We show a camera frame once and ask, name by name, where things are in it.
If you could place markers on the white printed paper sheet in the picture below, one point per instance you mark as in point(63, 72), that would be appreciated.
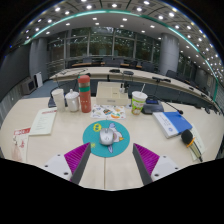
point(43, 121)

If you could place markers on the red bottle with green band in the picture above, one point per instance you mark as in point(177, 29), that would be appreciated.
point(84, 96)

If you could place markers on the ceiling lights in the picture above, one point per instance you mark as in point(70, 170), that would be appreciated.
point(114, 5)

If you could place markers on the paper cup with straw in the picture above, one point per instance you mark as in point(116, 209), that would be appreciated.
point(138, 104)

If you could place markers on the silver grey computer mouse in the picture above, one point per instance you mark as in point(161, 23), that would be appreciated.
point(106, 137)

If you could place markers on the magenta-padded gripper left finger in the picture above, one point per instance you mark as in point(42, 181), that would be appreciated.
point(77, 156)

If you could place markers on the dark office chairs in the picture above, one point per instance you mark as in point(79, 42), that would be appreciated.
point(147, 66)

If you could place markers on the red and white leaflet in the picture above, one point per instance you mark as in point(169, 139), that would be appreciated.
point(21, 143)

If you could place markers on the blue and white book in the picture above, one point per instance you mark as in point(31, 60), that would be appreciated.
point(176, 121)

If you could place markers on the curved beige conference desk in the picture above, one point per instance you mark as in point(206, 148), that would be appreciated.
point(100, 71)

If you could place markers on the flat white cardboard box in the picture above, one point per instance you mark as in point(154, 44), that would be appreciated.
point(110, 95)

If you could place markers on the colourful sticker sheet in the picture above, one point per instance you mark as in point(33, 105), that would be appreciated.
point(106, 112)

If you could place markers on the round teal cartoon mouse pad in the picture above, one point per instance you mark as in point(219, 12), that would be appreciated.
point(91, 138)

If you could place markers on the white lidded jar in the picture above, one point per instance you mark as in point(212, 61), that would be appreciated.
point(72, 101)

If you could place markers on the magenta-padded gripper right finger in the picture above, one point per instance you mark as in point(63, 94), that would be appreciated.
point(146, 158)

